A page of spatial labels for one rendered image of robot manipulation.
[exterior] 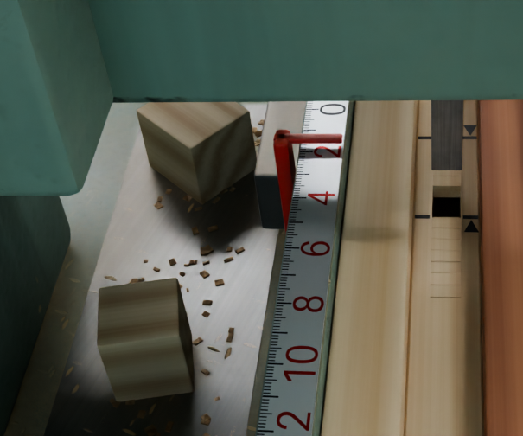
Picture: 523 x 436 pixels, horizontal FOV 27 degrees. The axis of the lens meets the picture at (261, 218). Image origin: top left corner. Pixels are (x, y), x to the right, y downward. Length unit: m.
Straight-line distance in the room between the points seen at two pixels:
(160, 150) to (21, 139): 0.30
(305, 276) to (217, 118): 0.25
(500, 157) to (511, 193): 0.02
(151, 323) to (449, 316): 0.17
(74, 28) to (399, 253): 0.11
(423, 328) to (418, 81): 0.07
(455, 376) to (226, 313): 0.22
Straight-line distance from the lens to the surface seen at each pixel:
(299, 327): 0.28
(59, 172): 0.26
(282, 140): 0.33
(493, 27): 0.26
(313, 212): 0.31
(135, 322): 0.45
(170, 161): 0.55
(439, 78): 0.27
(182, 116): 0.54
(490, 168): 0.34
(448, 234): 0.32
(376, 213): 0.32
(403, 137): 0.34
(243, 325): 0.49
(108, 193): 0.56
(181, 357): 0.45
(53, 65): 0.24
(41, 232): 0.50
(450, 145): 0.32
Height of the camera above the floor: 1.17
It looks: 45 degrees down
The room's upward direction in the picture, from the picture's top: 9 degrees counter-clockwise
